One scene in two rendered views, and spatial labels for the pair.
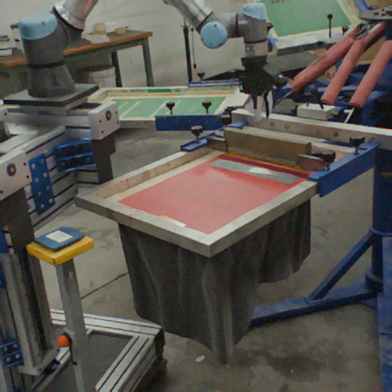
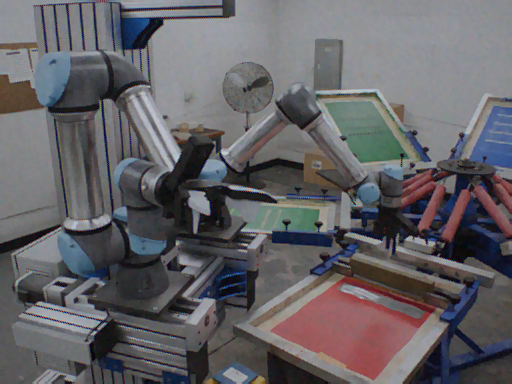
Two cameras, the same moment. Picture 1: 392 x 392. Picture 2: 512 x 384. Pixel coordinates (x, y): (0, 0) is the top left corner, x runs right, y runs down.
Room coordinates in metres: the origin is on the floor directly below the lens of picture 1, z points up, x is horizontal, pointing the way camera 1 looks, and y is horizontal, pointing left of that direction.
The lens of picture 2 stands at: (0.37, 0.44, 1.93)
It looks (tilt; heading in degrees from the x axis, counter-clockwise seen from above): 19 degrees down; 353
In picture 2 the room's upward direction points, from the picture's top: straight up
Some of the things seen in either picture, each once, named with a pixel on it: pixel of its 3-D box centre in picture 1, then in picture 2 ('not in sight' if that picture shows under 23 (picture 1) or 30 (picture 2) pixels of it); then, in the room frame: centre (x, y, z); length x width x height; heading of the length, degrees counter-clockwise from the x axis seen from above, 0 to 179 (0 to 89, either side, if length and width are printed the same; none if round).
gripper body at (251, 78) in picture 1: (255, 74); (387, 220); (2.00, -0.24, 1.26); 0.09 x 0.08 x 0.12; 44
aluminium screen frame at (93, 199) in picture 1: (226, 178); (363, 310); (1.83, -0.11, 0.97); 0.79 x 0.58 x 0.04; 133
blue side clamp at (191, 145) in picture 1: (213, 143); (333, 265); (2.20, -0.09, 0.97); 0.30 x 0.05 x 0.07; 133
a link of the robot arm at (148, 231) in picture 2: not in sight; (153, 223); (1.31, 0.56, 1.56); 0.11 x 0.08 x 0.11; 130
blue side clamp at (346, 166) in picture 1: (342, 170); (459, 307); (1.79, -0.47, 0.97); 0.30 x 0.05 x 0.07; 133
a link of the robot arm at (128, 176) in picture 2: not in sight; (141, 180); (1.30, 0.57, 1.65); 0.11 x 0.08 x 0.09; 40
